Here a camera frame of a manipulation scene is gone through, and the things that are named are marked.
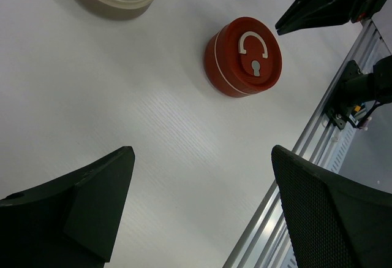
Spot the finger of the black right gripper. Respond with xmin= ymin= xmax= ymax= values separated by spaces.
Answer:
xmin=275 ymin=0 xmax=383 ymax=35

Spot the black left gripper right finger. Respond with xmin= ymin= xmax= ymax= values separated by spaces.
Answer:
xmin=271 ymin=145 xmax=391 ymax=267

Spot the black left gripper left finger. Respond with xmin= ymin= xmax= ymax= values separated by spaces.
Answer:
xmin=1 ymin=146 xmax=135 ymax=267

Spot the red round lid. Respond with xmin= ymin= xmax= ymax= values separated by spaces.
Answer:
xmin=216 ymin=16 xmax=282 ymax=94

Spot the red-based metal lunch tin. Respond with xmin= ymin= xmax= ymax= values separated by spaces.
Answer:
xmin=204 ymin=26 xmax=265 ymax=98

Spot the aluminium mounting rail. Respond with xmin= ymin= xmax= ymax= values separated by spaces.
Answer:
xmin=225 ymin=21 xmax=391 ymax=267

